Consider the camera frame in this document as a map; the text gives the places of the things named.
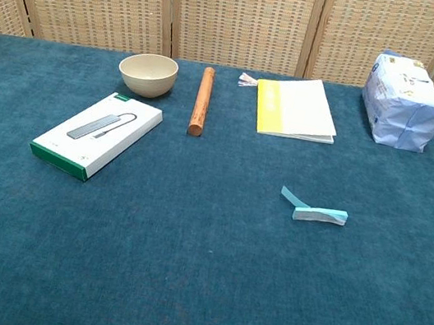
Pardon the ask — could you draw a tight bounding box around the yellow white notebook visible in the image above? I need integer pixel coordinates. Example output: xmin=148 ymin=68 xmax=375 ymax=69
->
xmin=249 ymin=69 xmax=346 ymax=147

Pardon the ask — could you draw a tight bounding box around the white green usb hub box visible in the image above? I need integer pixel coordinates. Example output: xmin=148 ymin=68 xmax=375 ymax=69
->
xmin=25 ymin=79 xmax=167 ymax=194

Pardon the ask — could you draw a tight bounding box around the wooden rolling pin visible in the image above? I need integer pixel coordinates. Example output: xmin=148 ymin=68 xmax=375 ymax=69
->
xmin=186 ymin=64 xmax=218 ymax=140

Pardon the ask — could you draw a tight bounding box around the blue white tissue pack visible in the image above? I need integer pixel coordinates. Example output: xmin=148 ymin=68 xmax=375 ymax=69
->
xmin=353 ymin=45 xmax=434 ymax=157

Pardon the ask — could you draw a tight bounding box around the woven wooden folding screen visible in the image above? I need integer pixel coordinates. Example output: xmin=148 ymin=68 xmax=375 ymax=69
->
xmin=0 ymin=0 xmax=434 ymax=110

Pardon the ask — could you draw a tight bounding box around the light blue paper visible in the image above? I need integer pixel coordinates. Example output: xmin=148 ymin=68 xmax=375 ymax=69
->
xmin=291 ymin=202 xmax=349 ymax=230

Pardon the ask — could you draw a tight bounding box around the beige bowl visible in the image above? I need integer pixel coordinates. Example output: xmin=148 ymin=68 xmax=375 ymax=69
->
xmin=113 ymin=49 xmax=181 ymax=104

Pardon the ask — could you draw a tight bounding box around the teal table mat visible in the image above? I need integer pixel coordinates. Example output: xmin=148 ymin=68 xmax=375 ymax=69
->
xmin=0 ymin=24 xmax=434 ymax=325

